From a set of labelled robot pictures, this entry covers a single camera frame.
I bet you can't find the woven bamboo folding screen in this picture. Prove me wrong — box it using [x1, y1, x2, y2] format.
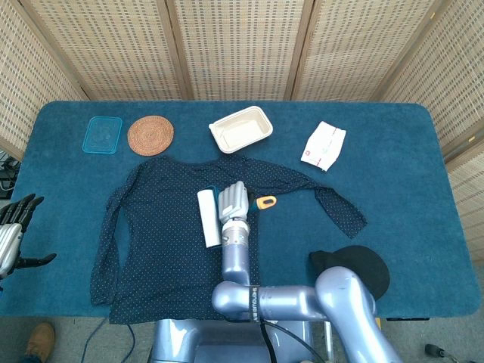
[0, 0, 484, 262]

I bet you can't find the blue transparent plastic lid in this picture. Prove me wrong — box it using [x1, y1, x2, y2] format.
[82, 116, 124, 155]

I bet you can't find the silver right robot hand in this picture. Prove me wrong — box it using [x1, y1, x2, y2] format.
[217, 181, 253, 224]

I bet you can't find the black cable bundle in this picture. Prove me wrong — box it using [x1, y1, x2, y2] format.
[0, 150, 22, 200]

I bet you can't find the round woven rattan coaster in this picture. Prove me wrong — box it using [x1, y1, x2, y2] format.
[126, 116, 175, 157]

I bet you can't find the black cap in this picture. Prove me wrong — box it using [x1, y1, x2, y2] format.
[309, 245, 391, 302]

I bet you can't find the teal plush table cloth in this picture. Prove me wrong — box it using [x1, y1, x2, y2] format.
[0, 100, 483, 319]

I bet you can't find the brown shoe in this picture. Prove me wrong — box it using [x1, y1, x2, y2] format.
[24, 321, 57, 363]

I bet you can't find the white rectangular plastic container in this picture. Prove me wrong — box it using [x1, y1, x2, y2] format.
[208, 105, 275, 155]

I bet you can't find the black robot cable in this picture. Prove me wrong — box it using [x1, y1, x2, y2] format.
[259, 321, 326, 363]

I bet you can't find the crumpled white paper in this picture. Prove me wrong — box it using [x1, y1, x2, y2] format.
[300, 120, 348, 172]

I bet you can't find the teal lint roller yellow tip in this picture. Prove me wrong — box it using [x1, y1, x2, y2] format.
[196, 185, 278, 250]

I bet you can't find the navy polka dot shirt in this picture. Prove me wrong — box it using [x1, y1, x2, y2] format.
[89, 154, 368, 325]

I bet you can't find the blue floor cable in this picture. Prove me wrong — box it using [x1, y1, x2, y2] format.
[85, 317, 136, 363]

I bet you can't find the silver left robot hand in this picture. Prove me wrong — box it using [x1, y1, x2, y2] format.
[0, 194, 57, 281]

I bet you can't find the silver-blue robot torso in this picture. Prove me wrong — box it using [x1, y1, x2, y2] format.
[150, 319, 330, 363]

